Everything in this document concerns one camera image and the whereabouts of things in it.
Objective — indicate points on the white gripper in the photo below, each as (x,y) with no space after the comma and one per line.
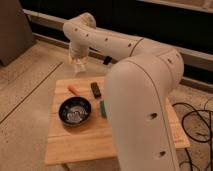
(77,53)

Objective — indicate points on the clear plastic bottle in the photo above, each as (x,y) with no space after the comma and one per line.
(79,66)

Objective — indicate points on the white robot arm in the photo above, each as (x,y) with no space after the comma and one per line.
(155,67)

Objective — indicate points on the black ceramic bowl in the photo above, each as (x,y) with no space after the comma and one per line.
(75,111)

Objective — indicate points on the black rectangular bar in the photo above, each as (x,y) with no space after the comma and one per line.
(95,89)

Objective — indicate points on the green sponge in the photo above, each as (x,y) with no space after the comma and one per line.
(102,109)

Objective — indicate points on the dark cabinet corner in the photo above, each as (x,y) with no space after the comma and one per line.
(15,33)

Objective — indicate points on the wooden board table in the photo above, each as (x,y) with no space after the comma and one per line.
(76,140)

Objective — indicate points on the white wall rail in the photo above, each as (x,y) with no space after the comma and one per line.
(192,58)

